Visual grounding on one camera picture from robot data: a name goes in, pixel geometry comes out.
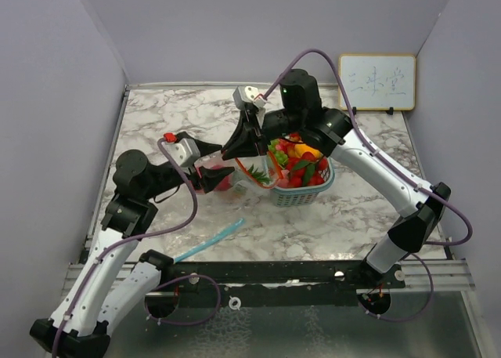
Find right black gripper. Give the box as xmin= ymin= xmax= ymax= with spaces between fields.
xmin=220 ymin=110 xmax=303 ymax=159

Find clear zip top bag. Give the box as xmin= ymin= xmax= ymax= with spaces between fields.
xmin=195 ymin=153 xmax=283 ymax=204

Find orange toy pineapple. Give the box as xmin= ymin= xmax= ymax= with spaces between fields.
xmin=229 ymin=162 xmax=269 ymax=201

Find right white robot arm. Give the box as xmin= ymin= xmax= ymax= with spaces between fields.
xmin=222 ymin=69 xmax=451 ymax=288

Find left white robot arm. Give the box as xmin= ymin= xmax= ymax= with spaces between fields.
xmin=30 ymin=132 xmax=234 ymax=357

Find green toy grapes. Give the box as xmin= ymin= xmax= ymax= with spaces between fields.
xmin=269 ymin=143 xmax=288 ymax=168

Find yellow toy pepper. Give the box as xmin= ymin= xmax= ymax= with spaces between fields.
xmin=294 ymin=143 xmax=323 ymax=159

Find red toy strawberries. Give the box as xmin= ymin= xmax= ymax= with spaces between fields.
xmin=268 ymin=133 xmax=329 ymax=189

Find light blue plastic basket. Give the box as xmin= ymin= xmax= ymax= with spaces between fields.
xmin=271 ymin=155 xmax=334 ymax=207

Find blue plastic strip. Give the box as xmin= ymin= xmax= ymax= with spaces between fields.
xmin=174 ymin=219 xmax=245 ymax=263

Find small whiteboard with stand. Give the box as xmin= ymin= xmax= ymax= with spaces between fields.
xmin=338 ymin=53 xmax=416 ymax=113

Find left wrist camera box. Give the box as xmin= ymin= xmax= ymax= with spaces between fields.
xmin=164 ymin=132 xmax=200 ymax=168

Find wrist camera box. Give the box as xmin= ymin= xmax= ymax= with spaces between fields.
xmin=164 ymin=132 xmax=200 ymax=168
xmin=232 ymin=85 xmax=267 ymax=110

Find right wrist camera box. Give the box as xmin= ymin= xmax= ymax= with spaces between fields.
xmin=232 ymin=85 xmax=267 ymax=110

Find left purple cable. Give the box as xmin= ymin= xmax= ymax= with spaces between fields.
xmin=50 ymin=136 xmax=221 ymax=358

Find purple cable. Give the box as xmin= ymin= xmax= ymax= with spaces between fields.
xmin=261 ymin=49 xmax=473 ymax=323
xmin=50 ymin=136 xmax=221 ymax=358

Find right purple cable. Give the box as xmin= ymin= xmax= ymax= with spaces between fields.
xmin=261 ymin=49 xmax=473 ymax=323

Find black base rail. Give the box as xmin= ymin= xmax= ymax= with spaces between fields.
xmin=139 ymin=250 xmax=405 ymax=310

